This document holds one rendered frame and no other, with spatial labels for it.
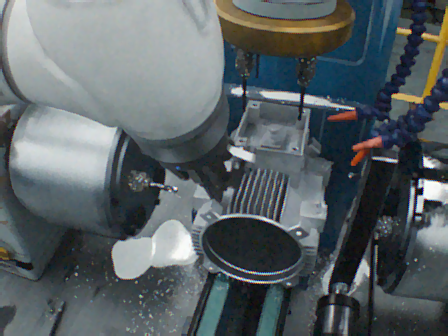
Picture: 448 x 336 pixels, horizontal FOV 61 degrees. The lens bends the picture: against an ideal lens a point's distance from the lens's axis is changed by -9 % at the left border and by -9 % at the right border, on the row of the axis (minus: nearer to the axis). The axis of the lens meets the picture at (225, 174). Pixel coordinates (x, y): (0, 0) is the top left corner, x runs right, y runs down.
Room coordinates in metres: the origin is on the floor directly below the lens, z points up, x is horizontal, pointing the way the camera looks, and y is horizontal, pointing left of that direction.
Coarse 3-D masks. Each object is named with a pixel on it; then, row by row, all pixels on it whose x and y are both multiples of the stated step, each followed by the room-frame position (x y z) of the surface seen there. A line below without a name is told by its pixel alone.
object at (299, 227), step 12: (312, 144) 0.53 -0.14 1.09; (312, 156) 0.53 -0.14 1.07; (204, 204) 0.41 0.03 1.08; (216, 204) 0.40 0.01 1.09; (204, 216) 0.39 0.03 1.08; (216, 216) 0.38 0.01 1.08; (300, 216) 0.37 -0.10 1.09; (288, 228) 0.36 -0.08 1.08; (300, 228) 0.36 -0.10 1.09; (204, 264) 0.39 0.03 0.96
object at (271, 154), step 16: (256, 112) 0.55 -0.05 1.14; (272, 112) 0.56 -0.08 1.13; (288, 112) 0.56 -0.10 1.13; (304, 112) 0.54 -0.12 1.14; (240, 128) 0.50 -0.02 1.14; (256, 128) 0.54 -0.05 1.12; (272, 128) 0.51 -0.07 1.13; (288, 128) 0.54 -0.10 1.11; (304, 128) 0.50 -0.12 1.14; (240, 144) 0.46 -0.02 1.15; (256, 144) 0.50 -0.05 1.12; (272, 144) 0.48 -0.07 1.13; (288, 144) 0.50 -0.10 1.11; (304, 144) 0.48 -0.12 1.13; (256, 160) 0.45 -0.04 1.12; (272, 160) 0.45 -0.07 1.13; (288, 160) 0.44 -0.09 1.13; (304, 160) 0.47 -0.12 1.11; (272, 176) 0.45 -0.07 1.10; (288, 176) 0.44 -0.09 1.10
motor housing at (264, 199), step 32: (224, 192) 0.44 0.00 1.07; (256, 192) 0.42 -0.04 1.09; (288, 192) 0.43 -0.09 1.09; (320, 192) 0.45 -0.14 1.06; (192, 224) 0.40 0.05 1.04; (224, 224) 0.46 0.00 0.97; (256, 224) 0.49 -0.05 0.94; (288, 224) 0.37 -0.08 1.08; (224, 256) 0.41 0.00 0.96; (256, 256) 0.42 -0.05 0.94; (288, 256) 0.40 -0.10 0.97
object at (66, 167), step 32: (32, 128) 0.50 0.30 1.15; (64, 128) 0.50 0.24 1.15; (96, 128) 0.49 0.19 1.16; (32, 160) 0.46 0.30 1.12; (64, 160) 0.45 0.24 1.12; (96, 160) 0.45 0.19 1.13; (128, 160) 0.48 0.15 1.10; (32, 192) 0.44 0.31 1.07; (64, 192) 0.43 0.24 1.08; (96, 192) 0.42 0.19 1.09; (128, 192) 0.46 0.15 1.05; (64, 224) 0.44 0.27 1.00; (96, 224) 0.41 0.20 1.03; (128, 224) 0.44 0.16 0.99
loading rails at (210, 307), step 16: (208, 272) 0.40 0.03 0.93; (208, 288) 0.37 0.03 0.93; (224, 288) 0.37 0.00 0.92; (288, 288) 0.36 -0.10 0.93; (304, 288) 0.44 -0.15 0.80; (208, 304) 0.34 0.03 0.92; (224, 304) 0.34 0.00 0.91; (272, 304) 0.34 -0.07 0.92; (288, 304) 0.33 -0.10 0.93; (192, 320) 0.31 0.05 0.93; (208, 320) 0.31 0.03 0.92; (224, 320) 0.34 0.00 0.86; (272, 320) 0.31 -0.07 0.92
